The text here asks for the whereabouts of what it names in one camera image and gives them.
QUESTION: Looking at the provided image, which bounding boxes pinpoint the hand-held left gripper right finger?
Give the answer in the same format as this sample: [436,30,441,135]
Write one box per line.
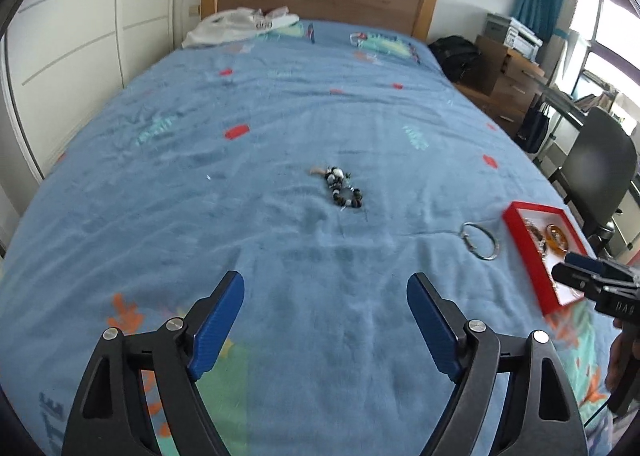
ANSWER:
[406,272,591,456]

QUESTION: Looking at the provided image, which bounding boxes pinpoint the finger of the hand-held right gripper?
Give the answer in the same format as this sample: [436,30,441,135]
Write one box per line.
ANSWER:
[564,252,610,273]
[551,263,602,296]

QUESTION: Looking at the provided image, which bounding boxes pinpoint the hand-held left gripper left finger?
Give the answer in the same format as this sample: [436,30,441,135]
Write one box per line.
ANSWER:
[60,270,246,456]

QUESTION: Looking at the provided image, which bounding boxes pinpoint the red box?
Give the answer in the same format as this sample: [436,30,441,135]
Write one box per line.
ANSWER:
[502,202,597,315]

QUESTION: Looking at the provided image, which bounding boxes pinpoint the large silver bangle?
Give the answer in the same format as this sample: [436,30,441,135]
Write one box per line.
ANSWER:
[459,222,501,262]

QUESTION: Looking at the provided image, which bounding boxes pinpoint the black beaded bracelet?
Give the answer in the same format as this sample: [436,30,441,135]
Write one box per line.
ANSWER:
[310,165,364,210]

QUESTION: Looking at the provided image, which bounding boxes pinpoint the person's right hand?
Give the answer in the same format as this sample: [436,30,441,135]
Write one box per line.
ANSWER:
[604,328,632,392]

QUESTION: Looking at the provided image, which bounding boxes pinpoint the amber bangle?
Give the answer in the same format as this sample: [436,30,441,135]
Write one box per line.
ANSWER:
[544,223,571,252]

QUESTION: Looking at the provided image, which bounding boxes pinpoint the grey brown bangle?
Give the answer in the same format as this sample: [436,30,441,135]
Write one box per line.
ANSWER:
[520,218,549,250]

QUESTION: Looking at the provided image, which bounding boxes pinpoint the black chair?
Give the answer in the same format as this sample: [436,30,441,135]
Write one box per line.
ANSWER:
[547,106,639,258]

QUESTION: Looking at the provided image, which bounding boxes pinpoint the dark blue bag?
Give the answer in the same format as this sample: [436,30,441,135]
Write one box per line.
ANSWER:
[517,96,554,155]

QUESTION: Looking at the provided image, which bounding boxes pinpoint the glass desk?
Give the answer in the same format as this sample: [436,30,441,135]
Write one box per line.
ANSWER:
[539,81,602,128]

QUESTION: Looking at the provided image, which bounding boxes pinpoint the blue printed blanket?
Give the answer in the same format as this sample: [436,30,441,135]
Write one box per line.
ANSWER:
[0,18,621,456]

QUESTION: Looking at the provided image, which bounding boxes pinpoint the wooden dresser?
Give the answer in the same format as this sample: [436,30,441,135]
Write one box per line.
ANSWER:
[457,33,549,138]

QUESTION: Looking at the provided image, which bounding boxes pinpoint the window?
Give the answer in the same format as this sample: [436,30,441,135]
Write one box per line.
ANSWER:
[570,0,640,104]

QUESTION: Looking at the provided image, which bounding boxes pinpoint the white printer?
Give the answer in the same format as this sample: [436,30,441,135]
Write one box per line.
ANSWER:
[505,18,544,61]

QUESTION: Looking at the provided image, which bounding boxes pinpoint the black backpack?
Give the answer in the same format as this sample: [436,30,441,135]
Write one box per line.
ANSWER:
[428,35,482,83]

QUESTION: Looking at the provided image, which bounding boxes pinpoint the white cloth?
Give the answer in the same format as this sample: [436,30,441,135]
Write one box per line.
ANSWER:
[181,7,301,49]

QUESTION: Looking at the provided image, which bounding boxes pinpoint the white wardrobe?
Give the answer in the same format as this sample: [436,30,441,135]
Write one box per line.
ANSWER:
[0,0,177,249]

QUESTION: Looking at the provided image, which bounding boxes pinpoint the black cable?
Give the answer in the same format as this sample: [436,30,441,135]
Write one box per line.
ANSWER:
[582,398,614,433]

